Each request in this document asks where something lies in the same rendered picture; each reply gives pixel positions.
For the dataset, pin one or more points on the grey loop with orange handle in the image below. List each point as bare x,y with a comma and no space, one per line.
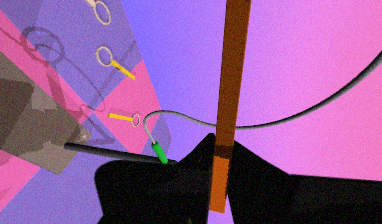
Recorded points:
236,26

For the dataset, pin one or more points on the beige loop with straight handle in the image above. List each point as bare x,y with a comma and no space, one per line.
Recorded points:
93,3

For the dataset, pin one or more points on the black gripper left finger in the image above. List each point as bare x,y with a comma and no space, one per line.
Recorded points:
181,189

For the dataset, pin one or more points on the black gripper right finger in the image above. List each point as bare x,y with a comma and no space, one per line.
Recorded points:
261,193

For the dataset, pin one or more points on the grey loop with yellow handle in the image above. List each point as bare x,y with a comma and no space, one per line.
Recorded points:
113,63
124,118

